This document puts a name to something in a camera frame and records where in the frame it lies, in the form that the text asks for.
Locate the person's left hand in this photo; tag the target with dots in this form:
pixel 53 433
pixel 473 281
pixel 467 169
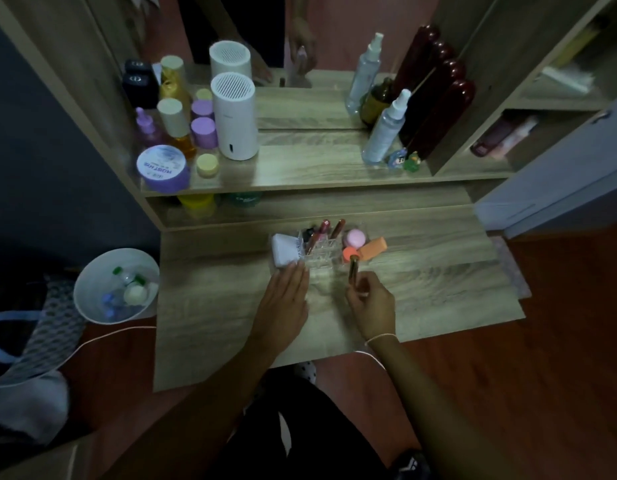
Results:
pixel 281 309

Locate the grey patterned bag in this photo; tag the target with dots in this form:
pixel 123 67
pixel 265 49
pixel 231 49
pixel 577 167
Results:
pixel 53 324

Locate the small pale yellow jar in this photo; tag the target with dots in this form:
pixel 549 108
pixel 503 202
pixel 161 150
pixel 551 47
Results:
pixel 207 164

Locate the pale floor mat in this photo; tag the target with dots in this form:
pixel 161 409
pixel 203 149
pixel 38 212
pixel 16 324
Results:
pixel 511 267

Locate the white round waste bin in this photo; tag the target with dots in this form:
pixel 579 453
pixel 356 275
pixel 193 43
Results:
pixel 91 294

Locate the white round lid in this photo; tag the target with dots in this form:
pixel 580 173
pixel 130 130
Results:
pixel 135 293

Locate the coral round makeup sponge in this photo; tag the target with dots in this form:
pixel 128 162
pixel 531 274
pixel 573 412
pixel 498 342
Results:
pixel 348 253

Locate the person's right thumb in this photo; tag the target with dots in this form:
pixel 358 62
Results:
pixel 353 297

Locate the person's right hand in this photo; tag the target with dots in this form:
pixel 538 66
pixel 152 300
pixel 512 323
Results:
pixel 376 312

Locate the dressing table mirror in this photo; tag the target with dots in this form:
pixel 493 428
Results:
pixel 328 44

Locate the white cabinet door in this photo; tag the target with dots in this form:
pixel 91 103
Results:
pixel 563 184

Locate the purple dropper bottle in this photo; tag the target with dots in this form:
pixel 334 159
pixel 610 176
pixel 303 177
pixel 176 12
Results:
pixel 147 127

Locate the large purple cream jar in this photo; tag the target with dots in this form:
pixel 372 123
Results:
pixel 162 167

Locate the red lipstick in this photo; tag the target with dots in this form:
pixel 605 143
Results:
pixel 318 235

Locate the white cloth bundle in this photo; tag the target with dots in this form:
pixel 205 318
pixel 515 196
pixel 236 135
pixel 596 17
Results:
pixel 28 407

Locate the black shorts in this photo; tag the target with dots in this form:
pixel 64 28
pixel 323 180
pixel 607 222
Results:
pixel 313 434

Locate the plastic bottle green cap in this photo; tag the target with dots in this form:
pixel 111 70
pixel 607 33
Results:
pixel 130 276

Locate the brown lipstick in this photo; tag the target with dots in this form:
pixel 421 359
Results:
pixel 337 228

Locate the dark maroon tube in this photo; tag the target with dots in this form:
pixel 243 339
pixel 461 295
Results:
pixel 491 137

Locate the white square compact case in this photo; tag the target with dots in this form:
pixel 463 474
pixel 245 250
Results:
pixel 287 248

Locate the person's left fingers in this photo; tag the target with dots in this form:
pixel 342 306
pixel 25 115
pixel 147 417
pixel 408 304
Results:
pixel 291 282

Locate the clear acrylic makeup organizer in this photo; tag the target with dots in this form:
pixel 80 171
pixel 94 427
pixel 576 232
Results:
pixel 326 257

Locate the white cylindrical humidifier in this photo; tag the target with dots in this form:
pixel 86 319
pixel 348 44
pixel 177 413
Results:
pixel 234 119

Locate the clear spray bottle white nozzle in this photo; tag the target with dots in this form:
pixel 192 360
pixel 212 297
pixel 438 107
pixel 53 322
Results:
pixel 386 129

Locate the yellow oil bottle beige cap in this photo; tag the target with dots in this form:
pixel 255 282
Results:
pixel 176 122

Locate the small green bottle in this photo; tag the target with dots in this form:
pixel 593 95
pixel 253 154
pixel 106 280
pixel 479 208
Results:
pixel 413 162

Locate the purple cylindrical jar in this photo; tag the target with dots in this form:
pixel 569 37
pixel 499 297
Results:
pixel 205 132

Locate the white folded item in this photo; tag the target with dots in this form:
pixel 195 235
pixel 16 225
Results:
pixel 568 79

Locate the amber glass bottle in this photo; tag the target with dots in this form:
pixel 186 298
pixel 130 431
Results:
pixel 376 102

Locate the orange wedge makeup sponge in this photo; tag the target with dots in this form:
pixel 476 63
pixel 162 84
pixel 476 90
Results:
pixel 373 248

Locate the person's right forearm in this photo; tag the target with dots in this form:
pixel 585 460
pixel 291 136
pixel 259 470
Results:
pixel 438 419

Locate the person's left forearm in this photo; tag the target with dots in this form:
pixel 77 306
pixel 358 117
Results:
pixel 203 409

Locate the wooden dressing table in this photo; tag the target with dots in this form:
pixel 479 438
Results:
pixel 413 274

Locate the green container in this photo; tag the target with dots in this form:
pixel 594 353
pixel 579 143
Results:
pixel 243 198

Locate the gold lipstick tube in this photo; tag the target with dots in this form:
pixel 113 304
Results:
pixel 354 269

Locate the pink tube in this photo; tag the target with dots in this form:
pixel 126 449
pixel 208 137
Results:
pixel 518 134

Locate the dark maroon tall bottle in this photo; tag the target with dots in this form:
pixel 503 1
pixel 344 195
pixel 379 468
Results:
pixel 438 82
pixel 441 119

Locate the black square box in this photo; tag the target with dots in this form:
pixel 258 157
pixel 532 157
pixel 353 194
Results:
pixel 138 90

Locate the pink round makeup sponge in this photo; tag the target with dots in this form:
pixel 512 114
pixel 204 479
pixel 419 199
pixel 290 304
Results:
pixel 356 237

